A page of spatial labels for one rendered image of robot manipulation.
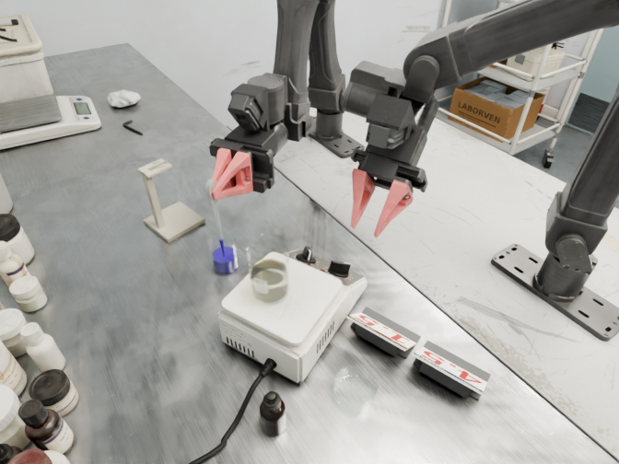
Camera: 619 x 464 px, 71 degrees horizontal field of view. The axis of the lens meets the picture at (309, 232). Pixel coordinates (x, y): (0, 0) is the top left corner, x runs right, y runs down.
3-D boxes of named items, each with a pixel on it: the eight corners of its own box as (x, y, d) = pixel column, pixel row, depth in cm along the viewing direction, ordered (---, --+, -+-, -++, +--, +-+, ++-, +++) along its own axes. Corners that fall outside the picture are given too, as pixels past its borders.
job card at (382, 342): (366, 307, 66) (368, 289, 63) (420, 337, 62) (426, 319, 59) (344, 334, 62) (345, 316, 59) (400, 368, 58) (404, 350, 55)
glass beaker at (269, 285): (294, 307, 55) (293, 261, 50) (251, 311, 54) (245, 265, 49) (288, 272, 60) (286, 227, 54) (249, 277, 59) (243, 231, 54)
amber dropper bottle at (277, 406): (291, 427, 52) (290, 397, 47) (270, 442, 50) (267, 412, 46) (277, 408, 54) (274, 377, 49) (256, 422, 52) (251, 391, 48)
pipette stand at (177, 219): (180, 203, 85) (167, 145, 77) (205, 222, 81) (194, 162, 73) (144, 223, 81) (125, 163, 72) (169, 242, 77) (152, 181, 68)
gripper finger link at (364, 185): (380, 235, 55) (408, 168, 56) (331, 216, 58) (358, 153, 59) (389, 244, 62) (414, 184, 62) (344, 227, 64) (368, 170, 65)
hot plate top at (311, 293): (272, 253, 63) (271, 249, 63) (345, 285, 59) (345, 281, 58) (217, 308, 55) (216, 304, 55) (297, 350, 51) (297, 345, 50)
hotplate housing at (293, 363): (297, 260, 74) (297, 223, 68) (367, 290, 69) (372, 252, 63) (210, 357, 59) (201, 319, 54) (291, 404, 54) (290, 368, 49)
